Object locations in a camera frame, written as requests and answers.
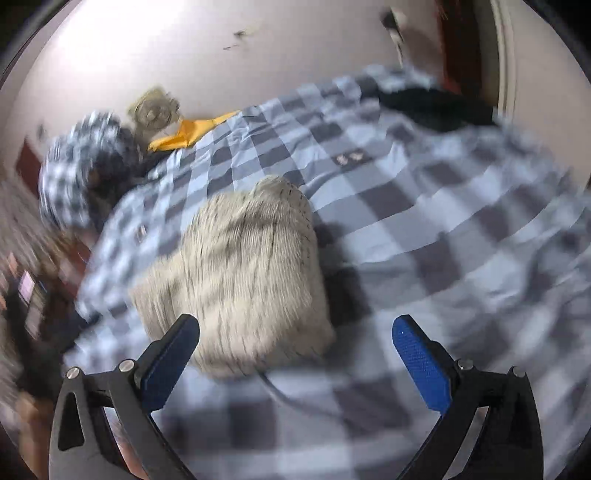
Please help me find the blue checkered bed sheet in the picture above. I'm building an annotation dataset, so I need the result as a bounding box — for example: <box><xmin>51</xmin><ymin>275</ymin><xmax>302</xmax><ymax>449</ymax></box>
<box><xmin>62</xmin><ymin>65</ymin><xmax>591</xmax><ymax>480</ymax></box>

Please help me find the yellow cloth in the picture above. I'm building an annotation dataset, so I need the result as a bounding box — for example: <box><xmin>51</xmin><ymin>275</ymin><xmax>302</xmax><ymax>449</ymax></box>
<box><xmin>148</xmin><ymin>110</ymin><xmax>241</xmax><ymax>152</ymax></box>

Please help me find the checkered quilt pile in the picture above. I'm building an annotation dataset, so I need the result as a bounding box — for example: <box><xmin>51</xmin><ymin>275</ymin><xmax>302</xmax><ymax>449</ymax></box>
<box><xmin>38</xmin><ymin>111</ymin><xmax>144</xmax><ymax>232</ymax></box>

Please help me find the white ribbed panel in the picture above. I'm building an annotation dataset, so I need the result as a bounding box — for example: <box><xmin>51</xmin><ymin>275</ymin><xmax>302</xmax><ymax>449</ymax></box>
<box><xmin>489</xmin><ymin>0</ymin><xmax>591</xmax><ymax>176</ymax></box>

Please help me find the cream plaid jacket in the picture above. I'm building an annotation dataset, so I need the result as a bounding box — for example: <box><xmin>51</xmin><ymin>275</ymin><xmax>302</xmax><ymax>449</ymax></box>
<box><xmin>131</xmin><ymin>175</ymin><xmax>337</xmax><ymax>380</ymax></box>

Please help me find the beige small fan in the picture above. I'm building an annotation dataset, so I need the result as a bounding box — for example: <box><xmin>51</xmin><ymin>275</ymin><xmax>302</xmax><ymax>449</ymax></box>
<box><xmin>128</xmin><ymin>85</ymin><xmax>181</xmax><ymax>139</ymax></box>

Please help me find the cluttered shelf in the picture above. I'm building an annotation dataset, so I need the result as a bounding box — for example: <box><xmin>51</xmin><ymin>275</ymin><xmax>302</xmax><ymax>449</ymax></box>
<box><xmin>0</xmin><ymin>180</ymin><xmax>93</xmax><ymax>416</ymax></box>

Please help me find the red-brown door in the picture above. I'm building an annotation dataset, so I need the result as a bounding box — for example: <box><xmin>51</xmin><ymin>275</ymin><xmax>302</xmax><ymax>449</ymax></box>
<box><xmin>436</xmin><ymin>0</ymin><xmax>497</xmax><ymax>104</ymax></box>

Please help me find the black cloth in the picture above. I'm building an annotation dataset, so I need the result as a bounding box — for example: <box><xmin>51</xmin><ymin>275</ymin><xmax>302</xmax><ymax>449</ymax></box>
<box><xmin>376</xmin><ymin>85</ymin><xmax>497</xmax><ymax>132</ymax></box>

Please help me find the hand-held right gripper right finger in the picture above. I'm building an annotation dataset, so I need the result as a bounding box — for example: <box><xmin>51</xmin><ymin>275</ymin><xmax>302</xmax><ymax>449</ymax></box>
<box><xmin>392</xmin><ymin>315</ymin><xmax>544</xmax><ymax>480</ymax></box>

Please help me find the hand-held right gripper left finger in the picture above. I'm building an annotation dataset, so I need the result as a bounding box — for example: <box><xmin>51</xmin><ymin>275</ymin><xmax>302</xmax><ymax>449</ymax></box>
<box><xmin>48</xmin><ymin>314</ymin><xmax>201</xmax><ymax>480</ymax></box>

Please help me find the red-brown wooden furniture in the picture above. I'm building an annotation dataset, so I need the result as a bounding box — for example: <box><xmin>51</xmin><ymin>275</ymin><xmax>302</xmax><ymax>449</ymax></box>
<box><xmin>16</xmin><ymin>141</ymin><xmax>47</xmax><ymax>195</ymax></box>

